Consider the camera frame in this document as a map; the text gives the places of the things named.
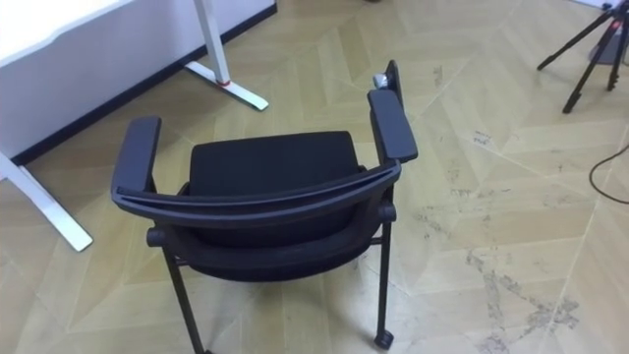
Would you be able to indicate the white desk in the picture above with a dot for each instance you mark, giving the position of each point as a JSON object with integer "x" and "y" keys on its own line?
{"x": 49, "y": 29}

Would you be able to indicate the black camera tripod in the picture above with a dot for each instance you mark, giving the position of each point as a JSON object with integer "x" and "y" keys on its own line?
{"x": 597, "y": 46}

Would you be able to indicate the black armchair with castors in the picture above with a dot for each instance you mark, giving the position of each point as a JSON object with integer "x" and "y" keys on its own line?
{"x": 265, "y": 162}

